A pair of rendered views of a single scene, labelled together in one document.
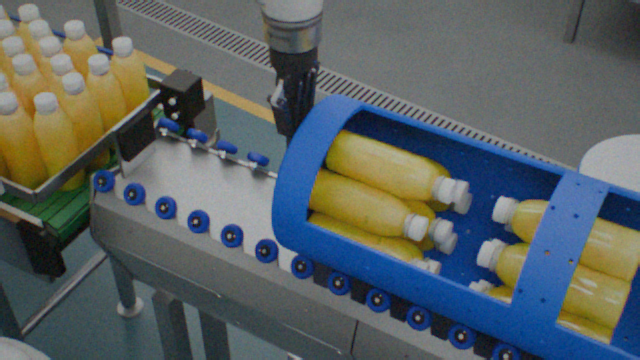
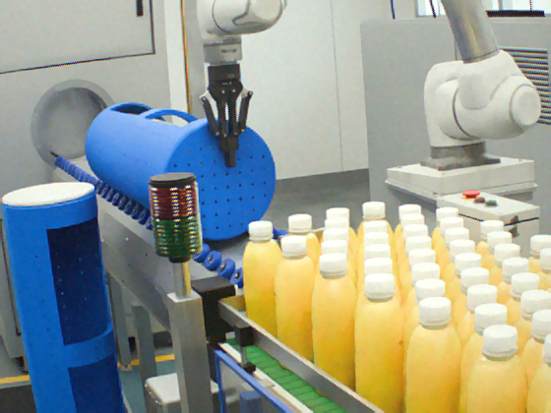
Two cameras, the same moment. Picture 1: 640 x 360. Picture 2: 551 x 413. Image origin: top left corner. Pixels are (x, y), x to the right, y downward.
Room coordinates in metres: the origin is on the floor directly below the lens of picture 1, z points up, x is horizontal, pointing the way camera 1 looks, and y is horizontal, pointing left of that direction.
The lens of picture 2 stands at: (2.53, 1.28, 1.44)
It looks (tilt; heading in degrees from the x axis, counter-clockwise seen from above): 12 degrees down; 217
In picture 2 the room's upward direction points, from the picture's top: 4 degrees counter-clockwise
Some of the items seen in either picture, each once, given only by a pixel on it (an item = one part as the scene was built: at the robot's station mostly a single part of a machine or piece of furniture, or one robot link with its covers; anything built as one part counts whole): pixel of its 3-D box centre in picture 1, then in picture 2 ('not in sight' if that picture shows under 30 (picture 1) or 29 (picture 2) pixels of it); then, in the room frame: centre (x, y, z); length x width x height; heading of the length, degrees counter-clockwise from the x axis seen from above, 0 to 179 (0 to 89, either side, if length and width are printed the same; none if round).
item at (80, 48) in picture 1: (85, 69); (297, 308); (1.48, 0.53, 1.00); 0.07 x 0.07 x 0.20
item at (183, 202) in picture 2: not in sight; (173, 199); (1.74, 0.53, 1.23); 0.06 x 0.06 x 0.04
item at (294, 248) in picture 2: (74, 28); (293, 244); (1.48, 0.53, 1.10); 0.04 x 0.04 x 0.02
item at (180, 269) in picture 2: not in sight; (177, 236); (1.74, 0.53, 1.18); 0.06 x 0.06 x 0.16
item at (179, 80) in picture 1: (181, 99); (214, 309); (1.44, 0.31, 0.95); 0.10 x 0.07 x 0.10; 151
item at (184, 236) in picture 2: not in sight; (177, 232); (1.74, 0.53, 1.18); 0.06 x 0.06 x 0.05
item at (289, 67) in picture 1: (293, 65); (224, 83); (1.03, 0.04, 1.32); 0.08 x 0.07 x 0.09; 151
